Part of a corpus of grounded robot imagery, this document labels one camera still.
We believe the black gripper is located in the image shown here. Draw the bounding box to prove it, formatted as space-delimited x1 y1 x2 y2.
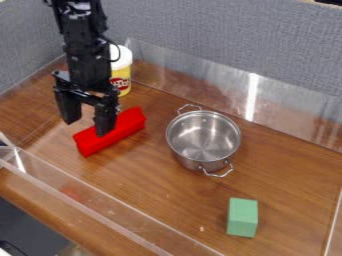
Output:
52 44 118 137

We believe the red rectangular block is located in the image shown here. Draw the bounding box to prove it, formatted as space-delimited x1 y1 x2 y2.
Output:
72 107 146 157

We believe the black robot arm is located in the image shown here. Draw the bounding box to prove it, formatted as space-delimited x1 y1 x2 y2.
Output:
43 0 121 137

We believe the yellow Play-Doh container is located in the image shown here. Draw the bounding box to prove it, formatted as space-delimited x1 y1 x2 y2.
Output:
110 45 133 97

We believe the small stainless steel pot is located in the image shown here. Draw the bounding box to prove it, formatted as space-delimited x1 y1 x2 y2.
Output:
166 104 242 178

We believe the green foam block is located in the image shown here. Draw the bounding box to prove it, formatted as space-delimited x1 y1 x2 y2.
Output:
226 198 259 238

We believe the clear acrylic table barrier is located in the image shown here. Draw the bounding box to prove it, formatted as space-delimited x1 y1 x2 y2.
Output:
0 40 342 256

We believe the black cable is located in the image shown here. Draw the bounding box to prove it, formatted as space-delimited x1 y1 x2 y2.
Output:
99 38 123 63

